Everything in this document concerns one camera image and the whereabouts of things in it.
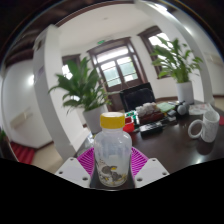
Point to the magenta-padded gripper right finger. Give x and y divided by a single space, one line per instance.
151 170

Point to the dark tea tray with cups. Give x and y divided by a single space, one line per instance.
150 113

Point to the green exit sign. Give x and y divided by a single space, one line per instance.
101 42

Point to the clear bottle with yellow cap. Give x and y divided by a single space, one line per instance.
112 153

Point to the wooden framed window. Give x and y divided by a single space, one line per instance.
156 40
66 70

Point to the grey round speaker pair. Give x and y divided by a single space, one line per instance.
182 108

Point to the flat black device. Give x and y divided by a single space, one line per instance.
151 128

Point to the wooden glazed double door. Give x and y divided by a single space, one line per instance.
118 66

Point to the green and white box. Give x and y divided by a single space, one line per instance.
132 114

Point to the round wall lamp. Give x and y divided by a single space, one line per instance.
31 80

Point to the white speckled mug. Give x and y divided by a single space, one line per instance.
210 128

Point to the leafy plant in white pot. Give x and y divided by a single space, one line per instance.
180 63
85 90

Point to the red carpeted stairs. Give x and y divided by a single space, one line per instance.
21 152

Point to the printed paper leaflet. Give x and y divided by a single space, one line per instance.
201 109

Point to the green notebook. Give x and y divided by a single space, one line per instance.
166 107

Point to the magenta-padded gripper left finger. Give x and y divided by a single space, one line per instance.
71 170

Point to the white wall radiator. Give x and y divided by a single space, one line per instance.
21 117

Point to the flat round red coaster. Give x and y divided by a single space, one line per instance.
222 120

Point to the black chair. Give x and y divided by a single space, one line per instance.
136 96

